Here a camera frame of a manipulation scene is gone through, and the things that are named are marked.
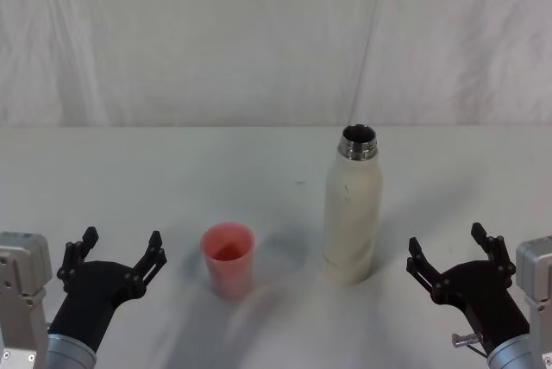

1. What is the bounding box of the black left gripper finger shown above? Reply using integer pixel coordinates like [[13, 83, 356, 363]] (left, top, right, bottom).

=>
[[123, 230, 168, 300], [57, 226, 100, 295]]

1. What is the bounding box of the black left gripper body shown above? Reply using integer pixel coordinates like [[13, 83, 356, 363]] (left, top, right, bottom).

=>
[[47, 260, 144, 353]]

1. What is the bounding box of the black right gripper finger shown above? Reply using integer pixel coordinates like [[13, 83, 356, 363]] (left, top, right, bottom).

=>
[[405, 237, 452, 303], [470, 222, 518, 288]]

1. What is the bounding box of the thin cable with silver plug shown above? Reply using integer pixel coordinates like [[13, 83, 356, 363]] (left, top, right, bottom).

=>
[[451, 331, 491, 358]]

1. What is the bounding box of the white wrinkled backdrop cloth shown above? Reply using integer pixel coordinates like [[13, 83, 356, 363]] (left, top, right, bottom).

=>
[[0, 0, 552, 128]]

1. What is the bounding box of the cream vacuum bottle steel neck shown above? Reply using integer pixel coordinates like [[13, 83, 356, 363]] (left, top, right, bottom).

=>
[[323, 123, 384, 287]]

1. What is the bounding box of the white table cloth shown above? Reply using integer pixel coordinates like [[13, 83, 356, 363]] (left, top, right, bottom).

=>
[[0, 125, 552, 369]]

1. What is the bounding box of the pink plastic cup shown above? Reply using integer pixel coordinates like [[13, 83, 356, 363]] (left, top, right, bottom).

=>
[[200, 222, 256, 300]]

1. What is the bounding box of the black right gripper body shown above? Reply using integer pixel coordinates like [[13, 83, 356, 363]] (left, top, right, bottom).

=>
[[432, 259, 531, 356]]

